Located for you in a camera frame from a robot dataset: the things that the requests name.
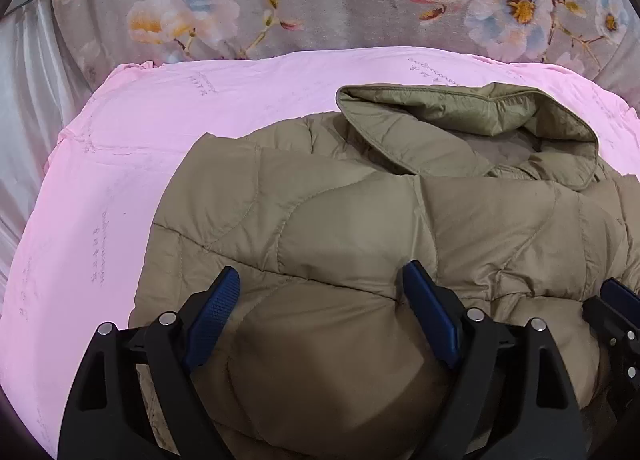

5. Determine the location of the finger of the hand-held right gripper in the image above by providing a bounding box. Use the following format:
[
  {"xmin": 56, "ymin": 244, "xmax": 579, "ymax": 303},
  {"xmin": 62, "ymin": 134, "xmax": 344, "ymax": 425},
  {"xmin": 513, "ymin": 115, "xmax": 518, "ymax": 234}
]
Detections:
[
  {"xmin": 599, "ymin": 277, "xmax": 640, "ymax": 315},
  {"xmin": 581, "ymin": 297, "xmax": 640, "ymax": 411}
]

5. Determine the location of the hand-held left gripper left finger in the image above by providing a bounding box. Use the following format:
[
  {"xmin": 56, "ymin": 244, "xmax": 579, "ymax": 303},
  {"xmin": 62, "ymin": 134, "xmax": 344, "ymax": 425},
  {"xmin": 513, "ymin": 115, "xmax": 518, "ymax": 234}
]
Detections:
[{"xmin": 57, "ymin": 266, "xmax": 241, "ymax": 460}]

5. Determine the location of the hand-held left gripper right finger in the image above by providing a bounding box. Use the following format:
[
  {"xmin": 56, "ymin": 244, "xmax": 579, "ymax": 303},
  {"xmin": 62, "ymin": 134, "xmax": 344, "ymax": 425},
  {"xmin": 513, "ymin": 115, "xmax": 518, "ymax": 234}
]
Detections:
[{"xmin": 401, "ymin": 260, "xmax": 589, "ymax": 460}]

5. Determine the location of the khaki quilted hooded jacket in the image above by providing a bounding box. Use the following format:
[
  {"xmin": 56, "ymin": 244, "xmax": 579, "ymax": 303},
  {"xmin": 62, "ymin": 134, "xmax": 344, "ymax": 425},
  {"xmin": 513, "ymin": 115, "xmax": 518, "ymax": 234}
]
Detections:
[{"xmin": 127, "ymin": 82, "xmax": 640, "ymax": 460}]

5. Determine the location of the pink quilt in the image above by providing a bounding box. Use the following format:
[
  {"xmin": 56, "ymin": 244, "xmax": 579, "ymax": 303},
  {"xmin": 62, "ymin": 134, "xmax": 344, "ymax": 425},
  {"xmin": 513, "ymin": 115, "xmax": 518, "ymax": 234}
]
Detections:
[{"xmin": 0, "ymin": 46, "xmax": 640, "ymax": 460}]

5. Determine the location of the white satin curtain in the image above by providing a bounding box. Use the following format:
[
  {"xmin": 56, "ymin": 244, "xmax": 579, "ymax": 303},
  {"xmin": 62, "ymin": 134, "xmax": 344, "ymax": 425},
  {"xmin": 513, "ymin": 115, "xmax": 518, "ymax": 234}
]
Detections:
[{"xmin": 0, "ymin": 0, "xmax": 103, "ymax": 225}]

